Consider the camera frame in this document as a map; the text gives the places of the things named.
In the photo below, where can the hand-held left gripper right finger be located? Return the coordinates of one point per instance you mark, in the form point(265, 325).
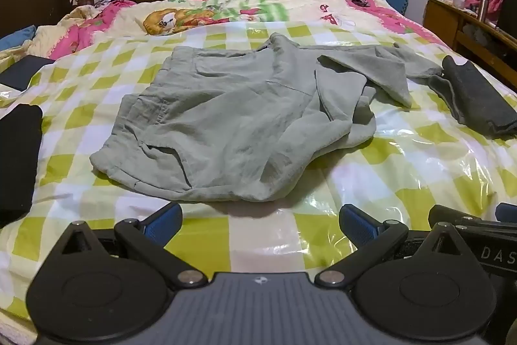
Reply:
point(357, 225)

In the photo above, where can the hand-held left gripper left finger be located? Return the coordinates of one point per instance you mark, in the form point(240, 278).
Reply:
point(165, 225)

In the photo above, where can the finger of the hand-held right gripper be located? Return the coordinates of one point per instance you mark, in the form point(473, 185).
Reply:
point(464, 217)
point(507, 211)

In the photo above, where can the light green pants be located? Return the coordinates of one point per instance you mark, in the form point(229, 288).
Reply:
point(226, 106)

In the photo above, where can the dark grey folded pants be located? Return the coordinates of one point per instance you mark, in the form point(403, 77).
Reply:
point(476, 94)

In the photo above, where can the black cloth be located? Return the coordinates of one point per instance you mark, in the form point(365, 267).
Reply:
point(18, 159)

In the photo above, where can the black television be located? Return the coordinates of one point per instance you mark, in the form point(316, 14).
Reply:
point(508, 13)

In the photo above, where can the wooden television cabinet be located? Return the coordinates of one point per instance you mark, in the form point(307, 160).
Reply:
point(440, 17)

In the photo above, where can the metal thermos bottle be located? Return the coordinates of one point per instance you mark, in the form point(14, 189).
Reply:
point(483, 7)

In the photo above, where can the dark blue flat object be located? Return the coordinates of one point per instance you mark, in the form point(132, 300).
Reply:
point(24, 72)

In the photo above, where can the small white bowl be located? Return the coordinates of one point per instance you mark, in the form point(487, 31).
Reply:
point(458, 2)

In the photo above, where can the cartoon printed quilt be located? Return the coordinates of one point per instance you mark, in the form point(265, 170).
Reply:
point(226, 9)

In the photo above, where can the small dark cloth item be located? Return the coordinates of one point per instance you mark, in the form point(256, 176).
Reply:
point(359, 1)

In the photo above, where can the blue foam mat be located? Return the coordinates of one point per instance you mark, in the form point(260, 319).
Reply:
point(398, 1)

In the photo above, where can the blue pillow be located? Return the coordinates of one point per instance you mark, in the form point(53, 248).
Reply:
point(16, 38)

